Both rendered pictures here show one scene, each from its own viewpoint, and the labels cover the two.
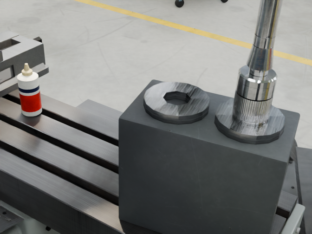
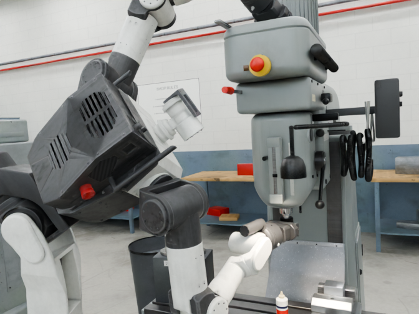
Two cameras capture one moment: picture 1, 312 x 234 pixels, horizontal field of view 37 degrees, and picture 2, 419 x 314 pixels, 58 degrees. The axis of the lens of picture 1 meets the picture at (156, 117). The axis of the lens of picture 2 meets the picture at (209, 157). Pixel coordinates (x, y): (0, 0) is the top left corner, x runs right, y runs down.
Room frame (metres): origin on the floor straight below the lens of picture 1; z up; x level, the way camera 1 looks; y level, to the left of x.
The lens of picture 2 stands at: (2.01, -0.09, 1.60)
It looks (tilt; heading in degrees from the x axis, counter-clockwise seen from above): 5 degrees down; 174
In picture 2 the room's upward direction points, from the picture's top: 4 degrees counter-clockwise
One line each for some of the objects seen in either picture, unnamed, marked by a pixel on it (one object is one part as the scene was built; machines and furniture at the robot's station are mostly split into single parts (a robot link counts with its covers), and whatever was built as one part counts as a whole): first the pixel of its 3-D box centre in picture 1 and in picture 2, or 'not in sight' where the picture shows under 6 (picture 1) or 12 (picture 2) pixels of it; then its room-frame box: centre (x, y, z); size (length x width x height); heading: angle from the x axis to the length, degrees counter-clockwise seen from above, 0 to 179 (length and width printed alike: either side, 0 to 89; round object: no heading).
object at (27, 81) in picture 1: (29, 88); (282, 306); (0.78, 0.25, 0.96); 0.04 x 0.04 x 0.11
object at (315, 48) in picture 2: not in sight; (325, 60); (0.79, 0.44, 1.79); 0.45 x 0.04 x 0.04; 150
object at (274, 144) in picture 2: not in sight; (275, 170); (0.85, 0.24, 1.45); 0.04 x 0.04 x 0.21; 60
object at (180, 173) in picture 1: (204, 165); (184, 273); (0.52, -0.07, 1.00); 0.22 x 0.12 x 0.20; 70
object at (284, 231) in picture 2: not in sight; (274, 234); (0.81, 0.23, 1.23); 0.13 x 0.12 x 0.10; 45
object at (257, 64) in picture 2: not in sight; (257, 64); (0.97, 0.17, 1.76); 0.04 x 0.03 x 0.04; 60
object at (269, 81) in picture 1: (257, 75); not in sight; (0.50, -0.12, 1.16); 0.05 x 0.05 x 0.01
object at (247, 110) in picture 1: (253, 97); not in sight; (0.50, -0.12, 1.13); 0.05 x 0.05 x 0.05
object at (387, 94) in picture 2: not in sight; (388, 109); (0.66, 0.73, 1.62); 0.20 x 0.09 x 0.21; 150
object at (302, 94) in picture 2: not in sight; (284, 98); (0.71, 0.31, 1.68); 0.34 x 0.24 x 0.10; 150
